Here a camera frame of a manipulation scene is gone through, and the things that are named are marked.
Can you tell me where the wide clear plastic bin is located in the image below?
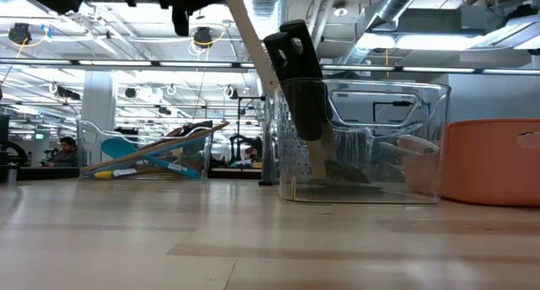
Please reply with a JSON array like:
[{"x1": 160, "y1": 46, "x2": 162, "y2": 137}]
[{"x1": 77, "y1": 120, "x2": 214, "y2": 181}]

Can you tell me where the narrow wooden slotted spatula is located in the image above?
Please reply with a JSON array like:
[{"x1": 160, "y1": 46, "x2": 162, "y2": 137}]
[{"x1": 222, "y1": 0, "x2": 280, "y2": 98}]

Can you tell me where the ceiling light strip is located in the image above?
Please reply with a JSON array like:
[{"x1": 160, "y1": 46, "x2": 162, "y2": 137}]
[{"x1": 0, "y1": 58, "x2": 257, "y2": 68}]

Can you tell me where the large blue silicone spoon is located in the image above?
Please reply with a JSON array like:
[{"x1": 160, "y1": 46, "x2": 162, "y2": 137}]
[{"x1": 84, "y1": 136, "x2": 210, "y2": 177}]

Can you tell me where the silver spiral ceiling duct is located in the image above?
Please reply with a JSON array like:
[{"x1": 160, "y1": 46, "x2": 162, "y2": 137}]
[{"x1": 343, "y1": 0, "x2": 427, "y2": 66}]

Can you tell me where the black round turner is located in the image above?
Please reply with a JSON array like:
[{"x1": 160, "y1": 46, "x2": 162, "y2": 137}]
[{"x1": 263, "y1": 31, "x2": 381, "y2": 198}]

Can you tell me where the tall clear plastic bin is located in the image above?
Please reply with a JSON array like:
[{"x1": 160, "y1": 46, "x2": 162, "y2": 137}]
[{"x1": 273, "y1": 78, "x2": 451, "y2": 205}]

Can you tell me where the steel box grater black top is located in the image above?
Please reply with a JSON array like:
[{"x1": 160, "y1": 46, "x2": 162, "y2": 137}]
[{"x1": 258, "y1": 94, "x2": 381, "y2": 186}]

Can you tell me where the yellow silicone spatula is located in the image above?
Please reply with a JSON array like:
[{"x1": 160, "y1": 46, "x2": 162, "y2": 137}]
[{"x1": 93, "y1": 169, "x2": 140, "y2": 180}]

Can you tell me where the orange plastic bin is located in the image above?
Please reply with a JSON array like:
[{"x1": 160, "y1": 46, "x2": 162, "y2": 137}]
[{"x1": 396, "y1": 119, "x2": 540, "y2": 207}]

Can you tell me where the person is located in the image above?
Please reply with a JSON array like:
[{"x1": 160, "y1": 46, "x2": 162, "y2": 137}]
[{"x1": 41, "y1": 136, "x2": 79, "y2": 168}]

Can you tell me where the white building column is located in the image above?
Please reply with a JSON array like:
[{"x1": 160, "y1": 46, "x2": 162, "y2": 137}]
[{"x1": 79, "y1": 70, "x2": 117, "y2": 156}]

